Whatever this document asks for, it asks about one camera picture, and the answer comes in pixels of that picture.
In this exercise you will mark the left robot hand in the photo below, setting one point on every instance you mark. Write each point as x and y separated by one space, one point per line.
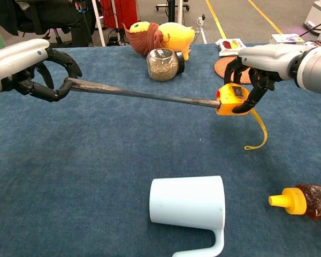
13 59

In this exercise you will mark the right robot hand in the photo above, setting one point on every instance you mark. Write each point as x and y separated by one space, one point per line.
264 59

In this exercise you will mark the yellow tape measure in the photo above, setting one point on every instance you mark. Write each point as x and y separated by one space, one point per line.
227 99

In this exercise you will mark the white purple carton box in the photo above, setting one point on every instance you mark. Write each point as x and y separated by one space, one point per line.
286 38

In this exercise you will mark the white snack packet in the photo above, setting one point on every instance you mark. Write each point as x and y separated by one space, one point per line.
230 44

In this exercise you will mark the round woven brown coaster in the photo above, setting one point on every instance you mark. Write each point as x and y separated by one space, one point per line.
220 67

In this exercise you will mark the black office chair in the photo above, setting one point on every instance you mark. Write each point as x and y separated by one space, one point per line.
57 37

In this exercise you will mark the seated person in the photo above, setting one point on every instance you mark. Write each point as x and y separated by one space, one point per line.
56 13

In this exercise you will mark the white machine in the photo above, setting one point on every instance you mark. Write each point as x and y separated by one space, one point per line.
317 16

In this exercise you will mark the yellow plush toy brown hood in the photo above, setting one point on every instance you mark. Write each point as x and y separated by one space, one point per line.
176 34

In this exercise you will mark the black power strip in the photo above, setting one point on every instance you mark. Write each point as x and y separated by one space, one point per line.
112 41

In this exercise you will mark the glass seed jar black lid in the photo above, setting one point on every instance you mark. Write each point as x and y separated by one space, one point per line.
161 67

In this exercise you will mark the black rolling stand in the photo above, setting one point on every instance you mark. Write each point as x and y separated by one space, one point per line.
172 4

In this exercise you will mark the red cabinet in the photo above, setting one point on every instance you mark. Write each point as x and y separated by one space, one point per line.
123 10

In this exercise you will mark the blue table cloth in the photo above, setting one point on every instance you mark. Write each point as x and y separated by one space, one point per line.
109 144

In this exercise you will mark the honey bottle with yellow cap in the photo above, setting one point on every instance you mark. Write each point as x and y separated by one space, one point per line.
315 200

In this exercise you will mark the light blue plastic mug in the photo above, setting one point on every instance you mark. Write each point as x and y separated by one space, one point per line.
187 200

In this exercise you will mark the white frame pole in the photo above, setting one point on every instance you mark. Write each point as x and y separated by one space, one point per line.
99 24
180 10

